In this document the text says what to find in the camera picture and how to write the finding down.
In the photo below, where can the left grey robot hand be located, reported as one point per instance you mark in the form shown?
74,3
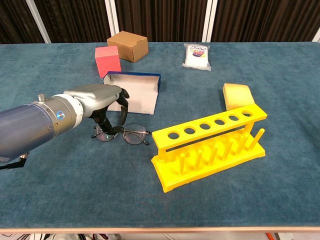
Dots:
97,97

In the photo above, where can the blue hinged glasses case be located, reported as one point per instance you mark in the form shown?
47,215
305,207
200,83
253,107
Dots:
142,95

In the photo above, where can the black thin-frame eyeglasses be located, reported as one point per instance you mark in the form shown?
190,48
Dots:
135,135

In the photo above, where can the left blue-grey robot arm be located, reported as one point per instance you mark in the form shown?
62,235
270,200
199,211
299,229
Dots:
27,127

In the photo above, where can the pink foam cube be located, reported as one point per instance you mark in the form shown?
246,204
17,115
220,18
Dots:
108,62

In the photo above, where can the brown cardboard box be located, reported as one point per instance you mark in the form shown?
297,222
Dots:
130,47

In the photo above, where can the dark pleated curtain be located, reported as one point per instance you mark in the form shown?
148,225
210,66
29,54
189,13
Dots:
262,20
160,20
15,20
75,20

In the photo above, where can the teal velvet table cloth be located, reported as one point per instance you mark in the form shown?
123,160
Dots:
75,187

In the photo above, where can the white plastic tissue pack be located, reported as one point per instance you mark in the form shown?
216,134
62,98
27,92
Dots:
196,59

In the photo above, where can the yellow test tube rack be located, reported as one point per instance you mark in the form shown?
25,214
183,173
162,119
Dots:
175,180

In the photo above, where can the yellow sponge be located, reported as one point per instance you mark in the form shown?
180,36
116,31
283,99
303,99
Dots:
237,96

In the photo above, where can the orange item under table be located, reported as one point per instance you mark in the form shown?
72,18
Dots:
269,237

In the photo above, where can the white partition post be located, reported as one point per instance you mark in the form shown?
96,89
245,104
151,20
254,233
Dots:
37,20
317,37
208,20
111,15

